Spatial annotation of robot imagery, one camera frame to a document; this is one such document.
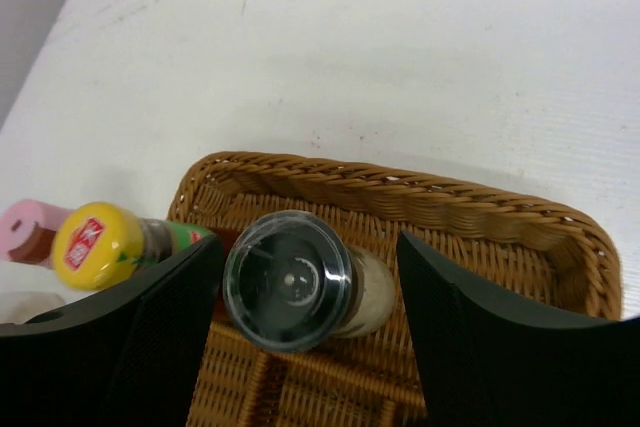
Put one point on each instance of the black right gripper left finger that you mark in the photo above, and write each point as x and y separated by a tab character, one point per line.
125	356

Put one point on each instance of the yellow cap green label bottle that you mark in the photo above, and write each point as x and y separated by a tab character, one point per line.
101	244

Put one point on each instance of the brown wicker divided basket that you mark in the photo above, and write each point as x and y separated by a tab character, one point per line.
543	250

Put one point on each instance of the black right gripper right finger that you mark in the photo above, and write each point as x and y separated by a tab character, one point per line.
487	356

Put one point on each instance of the black top salt grinder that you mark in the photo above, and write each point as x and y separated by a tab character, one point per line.
291	282

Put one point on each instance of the yellow lid spice shaker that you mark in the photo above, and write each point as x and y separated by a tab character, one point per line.
27	291

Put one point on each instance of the pink lid spice shaker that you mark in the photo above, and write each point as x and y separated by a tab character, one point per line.
28	228

